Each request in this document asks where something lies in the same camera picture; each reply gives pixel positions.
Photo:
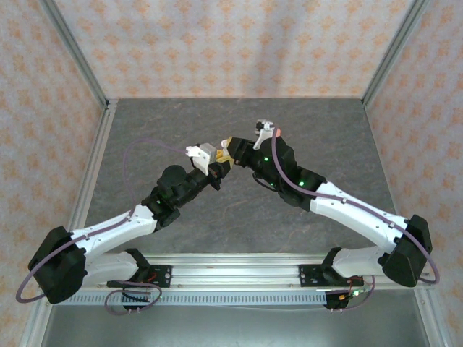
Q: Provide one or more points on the aluminium frame post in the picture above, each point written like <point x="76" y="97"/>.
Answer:
<point x="392" y="54"/>
<point x="77" y="54"/>

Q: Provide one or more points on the grey metal lower panel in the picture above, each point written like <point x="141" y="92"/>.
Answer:
<point x="231" y="329"/>

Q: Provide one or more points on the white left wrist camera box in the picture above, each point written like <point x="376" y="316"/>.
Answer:
<point x="199" y="159"/>

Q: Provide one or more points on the aluminium mounting rail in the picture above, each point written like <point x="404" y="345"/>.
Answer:
<point x="235" y="274"/>

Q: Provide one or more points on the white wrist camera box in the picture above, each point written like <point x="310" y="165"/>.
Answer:
<point x="261" y="141"/>
<point x="199" y="159"/>

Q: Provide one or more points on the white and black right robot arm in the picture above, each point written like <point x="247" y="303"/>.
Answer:
<point x="354" y="213"/>

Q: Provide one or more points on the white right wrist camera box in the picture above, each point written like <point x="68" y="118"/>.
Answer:
<point x="261" y="141"/>

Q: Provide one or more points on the aluminium side rail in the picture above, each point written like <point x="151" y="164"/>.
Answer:
<point x="97" y="144"/>

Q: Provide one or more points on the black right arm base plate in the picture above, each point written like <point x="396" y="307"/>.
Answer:
<point x="307" y="274"/>

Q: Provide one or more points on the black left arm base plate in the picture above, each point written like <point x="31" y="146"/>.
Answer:
<point x="162" y="276"/>

